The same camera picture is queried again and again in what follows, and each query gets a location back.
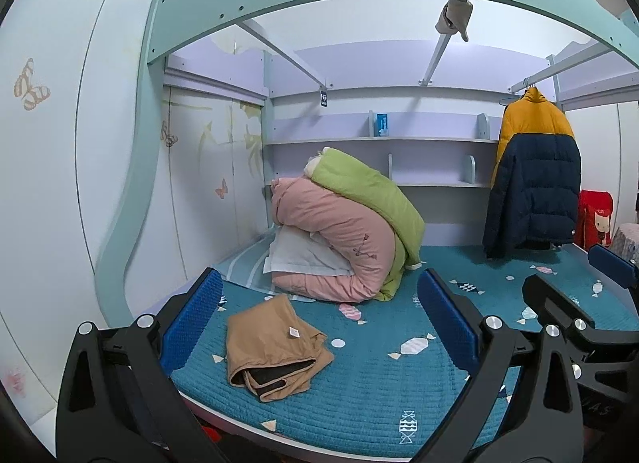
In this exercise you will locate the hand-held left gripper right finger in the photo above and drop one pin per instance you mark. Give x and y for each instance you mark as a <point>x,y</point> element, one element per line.
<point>447,323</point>

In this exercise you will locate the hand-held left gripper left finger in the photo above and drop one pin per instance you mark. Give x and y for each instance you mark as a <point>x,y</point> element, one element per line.
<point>194,308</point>

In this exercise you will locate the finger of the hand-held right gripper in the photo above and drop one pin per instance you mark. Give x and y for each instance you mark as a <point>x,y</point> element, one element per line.
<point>611,264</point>
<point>574,301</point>

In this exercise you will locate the tan quilted jacket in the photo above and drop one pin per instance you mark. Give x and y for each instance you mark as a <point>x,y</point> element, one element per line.
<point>269,338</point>

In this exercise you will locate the red cartoon print bag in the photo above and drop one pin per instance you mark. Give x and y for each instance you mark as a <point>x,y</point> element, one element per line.
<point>596,218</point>

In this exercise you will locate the teal candy print mattress cover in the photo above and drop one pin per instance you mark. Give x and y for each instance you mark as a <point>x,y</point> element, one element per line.
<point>359,393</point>

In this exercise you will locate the yellow and navy puffer jacket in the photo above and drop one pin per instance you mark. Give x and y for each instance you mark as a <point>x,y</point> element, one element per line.
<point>534,183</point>

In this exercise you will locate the white pillow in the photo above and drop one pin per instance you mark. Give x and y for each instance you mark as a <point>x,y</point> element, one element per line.
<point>299,253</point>

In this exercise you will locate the floral print wardrobe door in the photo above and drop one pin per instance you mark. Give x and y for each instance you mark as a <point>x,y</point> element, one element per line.
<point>214,183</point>

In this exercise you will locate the green quilt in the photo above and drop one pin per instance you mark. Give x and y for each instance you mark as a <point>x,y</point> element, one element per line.
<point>379,193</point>

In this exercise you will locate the pink quilt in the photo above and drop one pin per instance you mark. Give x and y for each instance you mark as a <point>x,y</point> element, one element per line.
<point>324,223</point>

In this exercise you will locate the small blue box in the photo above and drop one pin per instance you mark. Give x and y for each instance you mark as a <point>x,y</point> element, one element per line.
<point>381,123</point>

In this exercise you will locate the black hanging tag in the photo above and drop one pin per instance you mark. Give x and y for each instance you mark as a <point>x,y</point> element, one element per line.
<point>323,98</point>

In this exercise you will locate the grey hanging cloth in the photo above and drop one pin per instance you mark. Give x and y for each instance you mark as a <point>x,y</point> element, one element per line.
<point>453,19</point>

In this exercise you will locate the pink butterfly wall sticker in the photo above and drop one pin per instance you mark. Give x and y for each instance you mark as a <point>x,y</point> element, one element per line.
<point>221,188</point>

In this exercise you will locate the lavender wall shelf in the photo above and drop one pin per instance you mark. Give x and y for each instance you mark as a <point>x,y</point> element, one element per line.
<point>434,163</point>

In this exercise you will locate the metal clothes rail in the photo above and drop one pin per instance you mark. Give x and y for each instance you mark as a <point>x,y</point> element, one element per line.
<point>554,69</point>

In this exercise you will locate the large butterfly wall sticker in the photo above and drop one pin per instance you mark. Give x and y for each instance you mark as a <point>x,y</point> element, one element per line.
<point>31,89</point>

